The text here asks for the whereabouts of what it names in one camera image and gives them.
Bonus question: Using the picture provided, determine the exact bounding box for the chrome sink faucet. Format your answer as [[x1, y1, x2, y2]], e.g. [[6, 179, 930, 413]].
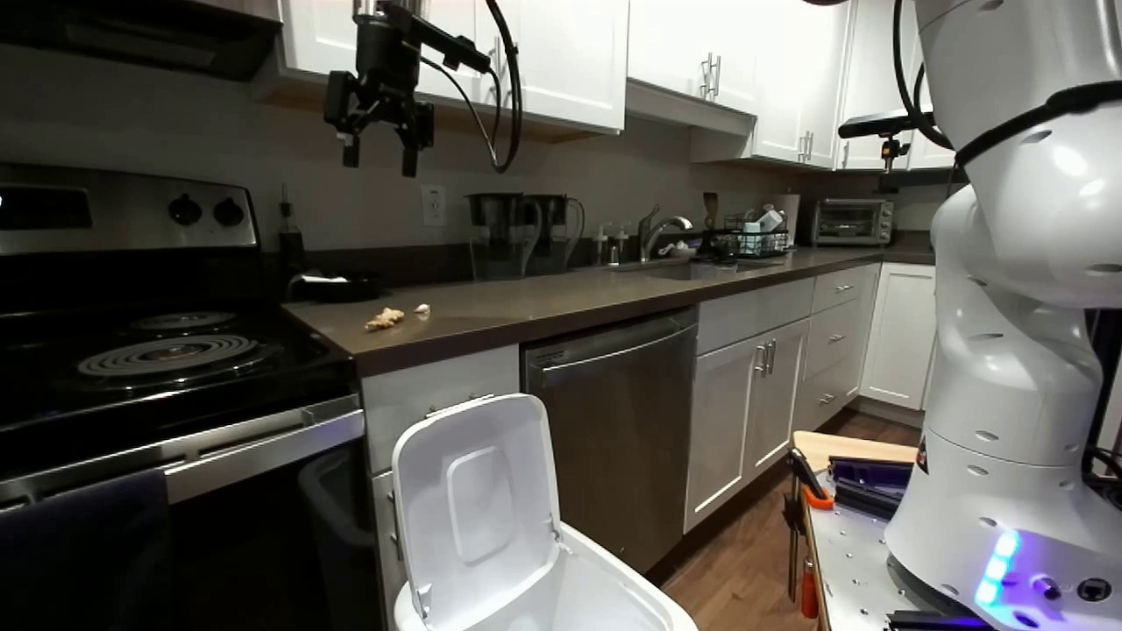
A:
[[633, 208, 702, 266]]

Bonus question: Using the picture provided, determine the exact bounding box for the white lower cabinet row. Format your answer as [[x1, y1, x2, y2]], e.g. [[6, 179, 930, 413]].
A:
[[679, 259, 888, 538]]

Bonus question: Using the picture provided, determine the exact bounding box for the black shallow pan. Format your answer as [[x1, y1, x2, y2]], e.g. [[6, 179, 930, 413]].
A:
[[285, 270, 390, 306]]

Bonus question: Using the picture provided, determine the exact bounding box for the dark range hood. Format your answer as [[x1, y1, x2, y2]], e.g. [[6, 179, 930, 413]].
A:
[[0, 0, 285, 83]]

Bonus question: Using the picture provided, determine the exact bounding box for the white bin lid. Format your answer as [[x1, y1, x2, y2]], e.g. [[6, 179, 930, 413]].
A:
[[390, 389, 569, 623]]

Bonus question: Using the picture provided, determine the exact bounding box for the white trash bin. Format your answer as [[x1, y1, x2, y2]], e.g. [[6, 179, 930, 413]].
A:
[[390, 521, 702, 631]]

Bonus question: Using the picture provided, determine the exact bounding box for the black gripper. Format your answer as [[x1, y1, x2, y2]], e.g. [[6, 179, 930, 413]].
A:
[[324, 67, 439, 181]]

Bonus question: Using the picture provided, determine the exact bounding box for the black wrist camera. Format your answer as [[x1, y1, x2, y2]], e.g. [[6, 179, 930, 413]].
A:
[[382, 0, 494, 77]]

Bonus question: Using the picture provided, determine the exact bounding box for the tan object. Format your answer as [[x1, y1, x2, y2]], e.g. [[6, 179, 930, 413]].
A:
[[361, 306, 410, 335]]

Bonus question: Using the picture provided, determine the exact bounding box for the stainless steel dishwasher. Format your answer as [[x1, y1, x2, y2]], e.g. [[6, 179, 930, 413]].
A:
[[518, 306, 702, 577]]

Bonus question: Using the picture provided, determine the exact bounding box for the dish rack with dishes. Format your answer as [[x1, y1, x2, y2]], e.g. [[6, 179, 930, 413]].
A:
[[698, 201, 799, 264]]

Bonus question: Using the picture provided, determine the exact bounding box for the white wall outlet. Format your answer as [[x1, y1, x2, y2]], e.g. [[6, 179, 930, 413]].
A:
[[416, 181, 453, 233]]

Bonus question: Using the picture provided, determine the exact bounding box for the black stainless electric stove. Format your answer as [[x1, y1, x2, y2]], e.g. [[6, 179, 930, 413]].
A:
[[0, 162, 380, 631]]

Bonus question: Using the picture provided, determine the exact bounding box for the orange black clamp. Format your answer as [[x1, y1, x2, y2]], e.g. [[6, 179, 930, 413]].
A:
[[794, 556, 824, 623], [790, 445, 841, 515]]

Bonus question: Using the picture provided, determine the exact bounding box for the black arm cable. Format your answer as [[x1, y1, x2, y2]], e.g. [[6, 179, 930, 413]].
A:
[[453, 0, 525, 179]]

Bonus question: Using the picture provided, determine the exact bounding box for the narrow white lower cabinet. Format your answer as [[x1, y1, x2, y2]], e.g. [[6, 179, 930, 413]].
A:
[[356, 339, 525, 623]]

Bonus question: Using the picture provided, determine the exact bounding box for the wooden board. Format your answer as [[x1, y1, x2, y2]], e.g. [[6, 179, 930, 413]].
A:
[[790, 428, 922, 477]]

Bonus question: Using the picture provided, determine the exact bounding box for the white upper cabinet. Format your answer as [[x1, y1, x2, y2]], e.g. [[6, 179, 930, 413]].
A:
[[624, 0, 766, 124], [278, 0, 633, 138], [747, 0, 963, 176]]

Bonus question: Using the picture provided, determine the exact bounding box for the dark towel on oven handle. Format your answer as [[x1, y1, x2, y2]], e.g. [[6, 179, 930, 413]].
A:
[[0, 465, 179, 631]]

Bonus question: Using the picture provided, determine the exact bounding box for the dark bottle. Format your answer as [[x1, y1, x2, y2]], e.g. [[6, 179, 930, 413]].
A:
[[272, 198, 309, 279]]

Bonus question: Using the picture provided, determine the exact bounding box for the black camera on mount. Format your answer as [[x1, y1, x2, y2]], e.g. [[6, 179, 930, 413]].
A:
[[834, 110, 940, 176]]

